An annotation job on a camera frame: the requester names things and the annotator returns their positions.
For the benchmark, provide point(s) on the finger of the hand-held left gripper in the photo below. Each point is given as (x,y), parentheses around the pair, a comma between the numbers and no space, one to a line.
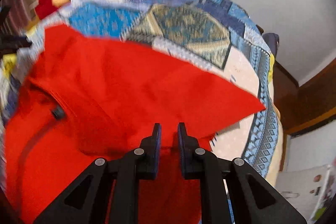
(13,42)
(4,15)

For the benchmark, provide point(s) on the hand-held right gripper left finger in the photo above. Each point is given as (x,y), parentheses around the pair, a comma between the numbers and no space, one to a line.
(156,148)

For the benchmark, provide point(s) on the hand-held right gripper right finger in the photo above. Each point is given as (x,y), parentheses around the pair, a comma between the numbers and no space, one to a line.
(183,148)

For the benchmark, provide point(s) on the red zip jacket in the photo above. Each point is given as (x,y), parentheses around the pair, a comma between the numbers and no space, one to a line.
(118,82)

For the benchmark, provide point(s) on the red plush toy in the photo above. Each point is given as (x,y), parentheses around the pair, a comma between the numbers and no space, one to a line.
(46,3)

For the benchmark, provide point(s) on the blue patchwork blanket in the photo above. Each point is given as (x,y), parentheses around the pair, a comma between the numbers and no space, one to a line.
(183,16)

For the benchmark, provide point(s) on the brown wooden door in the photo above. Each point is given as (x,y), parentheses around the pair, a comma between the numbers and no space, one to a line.
(309,98)

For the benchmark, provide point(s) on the dark grey bag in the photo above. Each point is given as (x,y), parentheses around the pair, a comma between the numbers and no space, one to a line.
(271,43)

